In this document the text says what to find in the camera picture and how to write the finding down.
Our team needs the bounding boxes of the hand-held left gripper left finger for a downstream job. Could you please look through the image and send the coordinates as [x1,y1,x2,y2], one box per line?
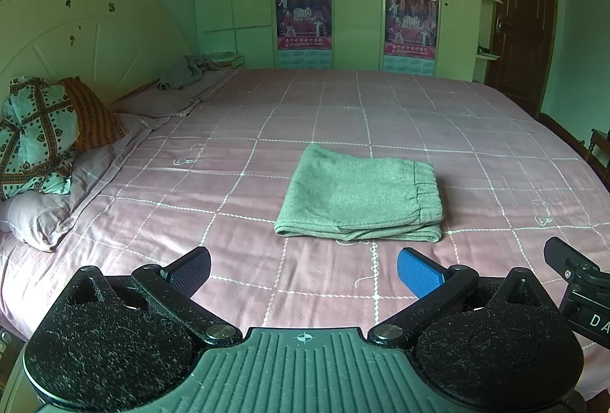
[62,246,244,347]

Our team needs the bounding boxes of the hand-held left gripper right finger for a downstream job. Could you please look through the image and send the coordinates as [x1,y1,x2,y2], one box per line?
[367,248,560,349]

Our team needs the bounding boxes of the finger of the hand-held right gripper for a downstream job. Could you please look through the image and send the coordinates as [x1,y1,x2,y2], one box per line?
[543,237,604,283]

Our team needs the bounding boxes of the grey-green pants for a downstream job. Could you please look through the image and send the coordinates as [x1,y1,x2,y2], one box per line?
[273,142,446,245]

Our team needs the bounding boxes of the wooden furniture piece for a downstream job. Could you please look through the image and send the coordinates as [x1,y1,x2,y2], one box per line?
[588,128,610,186]

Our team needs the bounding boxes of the grey pillow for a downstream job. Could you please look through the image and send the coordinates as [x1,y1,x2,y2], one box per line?
[0,112,170,253]

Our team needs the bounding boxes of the pink checked bedspread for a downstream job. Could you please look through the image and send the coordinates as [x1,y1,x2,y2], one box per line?
[0,68,610,397]

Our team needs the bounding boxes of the orange striped pillow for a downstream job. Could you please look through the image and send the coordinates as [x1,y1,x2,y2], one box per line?
[58,76,128,153]

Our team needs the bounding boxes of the crumpled grey cloth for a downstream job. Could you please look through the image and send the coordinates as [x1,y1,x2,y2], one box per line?
[156,54,221,91]

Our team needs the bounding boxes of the teal patterned pillow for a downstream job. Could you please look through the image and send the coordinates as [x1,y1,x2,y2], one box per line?
[0,76,80,203]

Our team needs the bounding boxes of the stack of folded items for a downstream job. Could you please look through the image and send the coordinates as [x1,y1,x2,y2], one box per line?
[209,52,247,71]

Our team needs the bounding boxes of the brown wooden door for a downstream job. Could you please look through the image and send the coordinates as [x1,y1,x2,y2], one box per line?
[485,0,559,119]

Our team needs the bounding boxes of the cream bed headboard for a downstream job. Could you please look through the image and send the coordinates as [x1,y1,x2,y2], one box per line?
[0,0,192,109]

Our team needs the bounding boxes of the cream wardrobe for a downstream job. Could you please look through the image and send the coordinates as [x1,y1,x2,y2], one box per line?
[191,0,485,83]

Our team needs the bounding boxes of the cream corner shelf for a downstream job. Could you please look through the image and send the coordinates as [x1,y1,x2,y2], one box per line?
[475,0,506,83]

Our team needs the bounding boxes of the wall calendar poster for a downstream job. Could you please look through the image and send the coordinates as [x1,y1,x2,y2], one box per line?
[275,0,333,70]
[383,0,440,77]

